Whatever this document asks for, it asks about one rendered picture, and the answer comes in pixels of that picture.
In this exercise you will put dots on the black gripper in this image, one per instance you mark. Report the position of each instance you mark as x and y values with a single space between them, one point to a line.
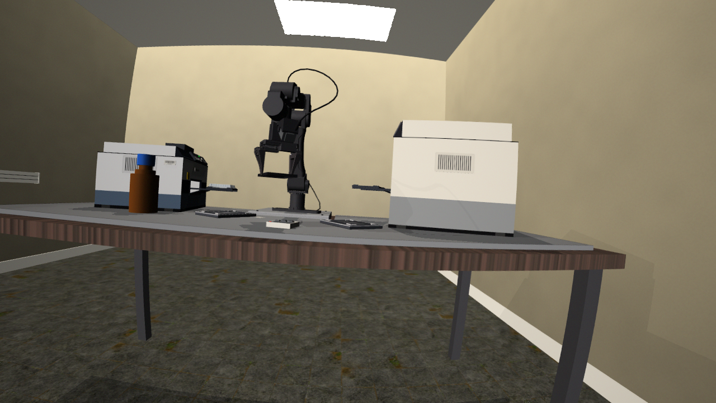
276 146

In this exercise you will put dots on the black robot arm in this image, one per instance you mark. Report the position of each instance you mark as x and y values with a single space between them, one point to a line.
283 98

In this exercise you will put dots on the brown bottle with blue cap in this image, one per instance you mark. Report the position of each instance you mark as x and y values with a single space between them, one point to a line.
144 186

